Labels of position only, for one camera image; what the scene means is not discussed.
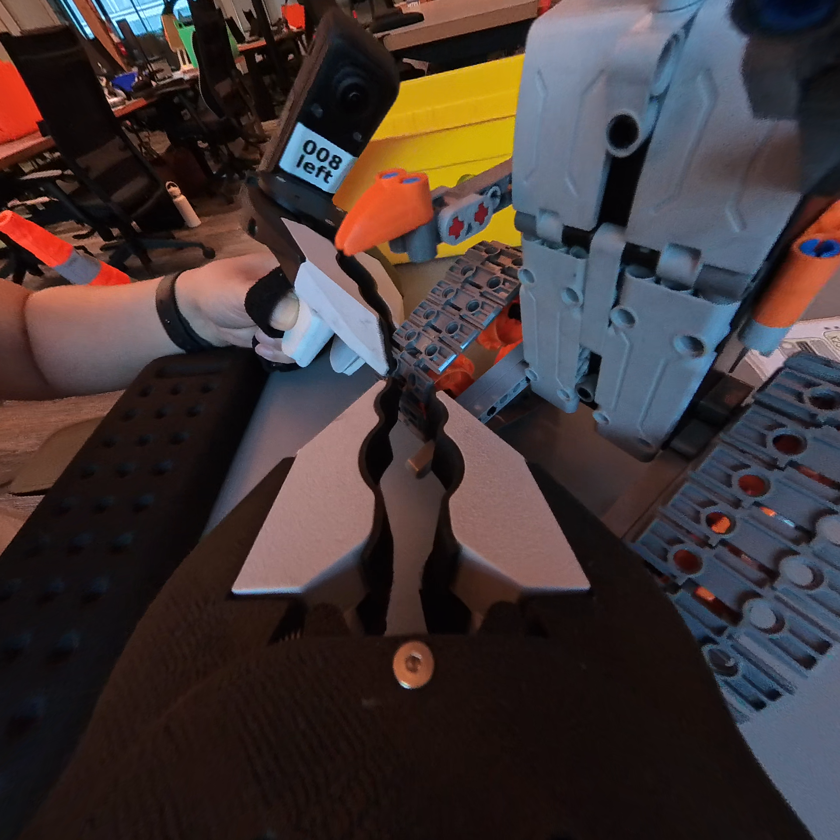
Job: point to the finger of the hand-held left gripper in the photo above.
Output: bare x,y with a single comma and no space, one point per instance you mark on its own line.
387,289
334,295

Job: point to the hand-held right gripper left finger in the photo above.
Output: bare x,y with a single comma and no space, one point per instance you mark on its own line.
308,525

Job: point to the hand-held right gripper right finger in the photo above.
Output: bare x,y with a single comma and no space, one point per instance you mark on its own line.
512,525

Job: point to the grey orange tracked toy robot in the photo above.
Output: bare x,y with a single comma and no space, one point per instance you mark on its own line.
656,197

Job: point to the person's left forearm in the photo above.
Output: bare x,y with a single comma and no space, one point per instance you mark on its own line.
85,341

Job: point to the grey desk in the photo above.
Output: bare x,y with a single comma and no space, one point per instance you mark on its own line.
315,407

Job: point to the person's left hand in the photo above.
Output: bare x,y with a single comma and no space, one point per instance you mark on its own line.
216,302

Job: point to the yellow plastic box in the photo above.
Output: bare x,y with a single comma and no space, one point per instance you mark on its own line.
446,131

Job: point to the black wristband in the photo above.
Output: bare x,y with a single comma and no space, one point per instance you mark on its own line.
172,315

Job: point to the white water bottle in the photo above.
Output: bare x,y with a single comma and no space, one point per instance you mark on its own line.
184,207

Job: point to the black office chair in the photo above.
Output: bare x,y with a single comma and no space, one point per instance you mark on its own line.
98,164

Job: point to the orange traffic cone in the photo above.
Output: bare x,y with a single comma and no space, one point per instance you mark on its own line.
59,253

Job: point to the orange bag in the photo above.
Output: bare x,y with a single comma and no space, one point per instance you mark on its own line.
16,98

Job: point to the wooden table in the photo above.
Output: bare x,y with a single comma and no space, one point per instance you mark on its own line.
19,154

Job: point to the white instruction booklet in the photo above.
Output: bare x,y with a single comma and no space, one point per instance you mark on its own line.
807,341

